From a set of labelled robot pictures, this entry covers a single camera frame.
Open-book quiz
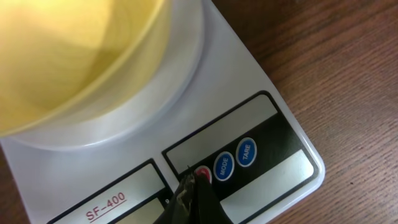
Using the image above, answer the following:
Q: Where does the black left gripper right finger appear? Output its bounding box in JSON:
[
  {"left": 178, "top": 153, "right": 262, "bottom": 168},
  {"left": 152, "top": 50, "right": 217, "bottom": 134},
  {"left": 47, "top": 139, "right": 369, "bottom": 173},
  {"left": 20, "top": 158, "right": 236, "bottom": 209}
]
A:
[{"left": 194, "top": 174, "right": 233, "bottom": 224}]

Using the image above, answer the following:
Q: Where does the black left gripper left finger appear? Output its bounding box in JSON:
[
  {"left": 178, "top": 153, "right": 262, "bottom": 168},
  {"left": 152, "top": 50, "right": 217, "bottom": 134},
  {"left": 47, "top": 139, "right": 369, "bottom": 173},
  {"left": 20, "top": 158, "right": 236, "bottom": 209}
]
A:
[{"left": 154, "top": 172, "right": 196, "bottom": 224}]

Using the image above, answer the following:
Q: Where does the white digital kitchen scale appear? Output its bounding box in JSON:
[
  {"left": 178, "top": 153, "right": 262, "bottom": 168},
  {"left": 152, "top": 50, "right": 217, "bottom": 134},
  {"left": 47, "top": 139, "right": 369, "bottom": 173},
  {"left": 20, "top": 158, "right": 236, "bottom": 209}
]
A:
[{"left": 1, "top": 1, "right": 325, "bottom": 223}]

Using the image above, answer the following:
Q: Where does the yellow plastic bowl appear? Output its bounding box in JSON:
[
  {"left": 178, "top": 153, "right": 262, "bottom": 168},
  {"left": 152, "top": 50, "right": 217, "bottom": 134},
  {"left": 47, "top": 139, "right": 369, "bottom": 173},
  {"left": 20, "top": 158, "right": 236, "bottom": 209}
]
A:
[{"left": 1, "top": 0, "right": 172, "bottom": 136}]

